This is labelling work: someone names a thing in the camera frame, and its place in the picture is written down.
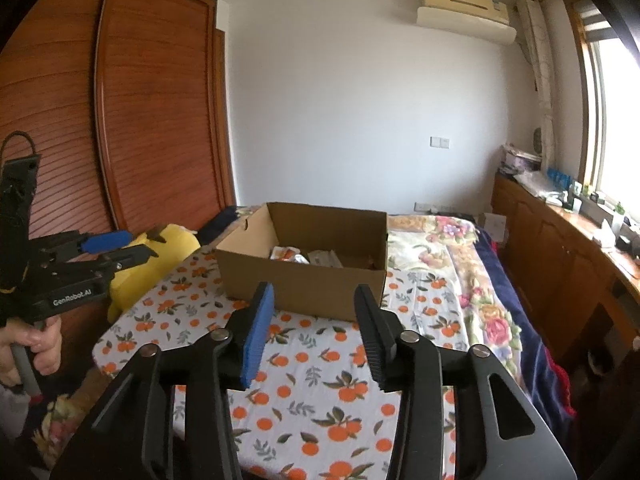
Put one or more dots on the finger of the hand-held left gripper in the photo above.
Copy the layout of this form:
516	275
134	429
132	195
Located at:
132	258
107	241

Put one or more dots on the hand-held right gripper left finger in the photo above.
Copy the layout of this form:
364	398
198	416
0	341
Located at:
257	330

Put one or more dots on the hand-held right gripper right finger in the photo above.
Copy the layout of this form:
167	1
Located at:
374	352

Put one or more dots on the brown cardboard box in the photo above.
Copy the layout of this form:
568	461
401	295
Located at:
300	290

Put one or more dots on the person's left hand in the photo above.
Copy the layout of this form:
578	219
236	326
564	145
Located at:
45	355

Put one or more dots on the yellow plush toy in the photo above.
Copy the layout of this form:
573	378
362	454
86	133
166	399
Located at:
150	270

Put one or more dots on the orange fruit print tablecloth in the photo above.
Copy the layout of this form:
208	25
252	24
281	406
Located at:
310	400

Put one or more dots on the clear orange label snack packet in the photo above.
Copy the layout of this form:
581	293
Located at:
284	254

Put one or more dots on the floral blanket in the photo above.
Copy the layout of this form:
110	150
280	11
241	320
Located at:
450	260

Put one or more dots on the wooden slatted wardrobe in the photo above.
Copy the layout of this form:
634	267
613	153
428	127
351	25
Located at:
150	110

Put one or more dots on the navy blue blanket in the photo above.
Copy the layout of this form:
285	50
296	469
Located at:
520	340

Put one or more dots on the white paper bag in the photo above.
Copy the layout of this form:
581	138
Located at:
494	224

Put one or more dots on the low wooden cabinet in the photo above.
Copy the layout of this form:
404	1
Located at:
550	260

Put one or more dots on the clear plastic bag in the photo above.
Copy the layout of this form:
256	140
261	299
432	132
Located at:
532	180

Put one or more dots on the stack of boxes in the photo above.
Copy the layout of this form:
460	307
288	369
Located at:
517	160

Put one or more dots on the row of blue bottles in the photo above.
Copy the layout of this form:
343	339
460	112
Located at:
557	176

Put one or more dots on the round grey fan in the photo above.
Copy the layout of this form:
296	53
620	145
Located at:
538	140

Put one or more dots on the pale patterned curtain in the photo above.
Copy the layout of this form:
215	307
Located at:
542	85

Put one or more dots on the wooden framed window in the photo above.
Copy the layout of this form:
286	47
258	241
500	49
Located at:
615	135

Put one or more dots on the white wall socket strip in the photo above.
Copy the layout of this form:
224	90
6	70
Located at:
434	206

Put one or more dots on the white wall switch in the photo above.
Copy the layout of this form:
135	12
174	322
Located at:
439	141

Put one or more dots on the white wall air conditioner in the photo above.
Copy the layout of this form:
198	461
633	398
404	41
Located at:
465	15

